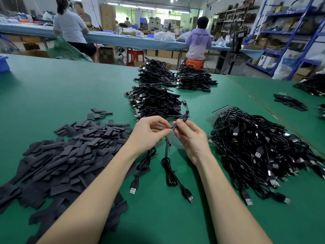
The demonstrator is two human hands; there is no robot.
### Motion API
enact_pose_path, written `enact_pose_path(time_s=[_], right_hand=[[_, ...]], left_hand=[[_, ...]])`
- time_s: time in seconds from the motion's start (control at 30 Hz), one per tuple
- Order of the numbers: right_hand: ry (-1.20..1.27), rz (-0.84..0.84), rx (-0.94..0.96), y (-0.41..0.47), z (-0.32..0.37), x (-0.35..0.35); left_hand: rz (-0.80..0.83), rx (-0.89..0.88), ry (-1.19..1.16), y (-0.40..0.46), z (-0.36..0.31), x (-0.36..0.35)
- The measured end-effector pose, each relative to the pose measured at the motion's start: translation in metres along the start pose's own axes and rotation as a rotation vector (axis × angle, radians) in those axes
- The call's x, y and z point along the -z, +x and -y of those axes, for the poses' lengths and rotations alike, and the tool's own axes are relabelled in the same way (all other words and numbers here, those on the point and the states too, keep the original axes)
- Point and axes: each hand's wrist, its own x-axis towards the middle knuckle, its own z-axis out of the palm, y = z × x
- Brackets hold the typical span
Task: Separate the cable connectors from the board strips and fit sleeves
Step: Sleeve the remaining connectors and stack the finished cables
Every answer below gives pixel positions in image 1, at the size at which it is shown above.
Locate person's left hand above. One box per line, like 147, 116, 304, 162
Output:
124, 116, 173, 159

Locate person's right hand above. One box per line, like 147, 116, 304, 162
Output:
173, 118, 213, 166

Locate black usb cable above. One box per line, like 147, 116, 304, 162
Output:
128, 146, 159, 195
160, 136, 195, 204

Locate heap of finished black cables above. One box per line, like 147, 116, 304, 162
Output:
125, 83, 191, 123

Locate bundle of black cables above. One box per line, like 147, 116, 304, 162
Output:
134, 57, 177, 87
175, 65, 219, 93

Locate large pile of black cables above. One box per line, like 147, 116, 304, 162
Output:
208, 105, 325, 206

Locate pile of black sleeve strips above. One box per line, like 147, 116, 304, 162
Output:
0, 108, 140, 244

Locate small bundle of cables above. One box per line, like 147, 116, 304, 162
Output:
274, 93, 309, 112

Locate huge heap of black cables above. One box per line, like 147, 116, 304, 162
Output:
293, 74, 325, 97

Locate person's right forearm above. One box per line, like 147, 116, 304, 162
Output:
195, 154, 274, 244

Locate person's left forearm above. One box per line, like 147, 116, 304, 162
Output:
38, 147, 145, 244

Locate orange plastic stool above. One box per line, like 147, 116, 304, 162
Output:
185, 59, 206, 70

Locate red plastic stool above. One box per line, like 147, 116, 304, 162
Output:
126, 48, 145, 67

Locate small upright cardboard box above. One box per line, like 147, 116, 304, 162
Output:
99, 46, 115, 64

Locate black tripod stand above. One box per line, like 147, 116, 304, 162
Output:
218, 22, 250, 76

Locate green plastic bag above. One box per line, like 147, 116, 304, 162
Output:
47, 37, 93, 62

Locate white plastic bag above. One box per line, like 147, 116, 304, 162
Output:
272, 49, 304, 81

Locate dark storage shelf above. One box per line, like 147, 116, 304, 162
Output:
211, 1, 259, 43

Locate open cardboard box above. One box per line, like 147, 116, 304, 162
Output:
19, 50, 50, 58

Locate long blue work table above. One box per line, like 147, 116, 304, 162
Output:
0, 24, 265, 56

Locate blue metal shelving rack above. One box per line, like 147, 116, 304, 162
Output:
245, 0, 325, 81

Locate blue plastic bin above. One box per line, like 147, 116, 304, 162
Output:
0, 55, 10, 73

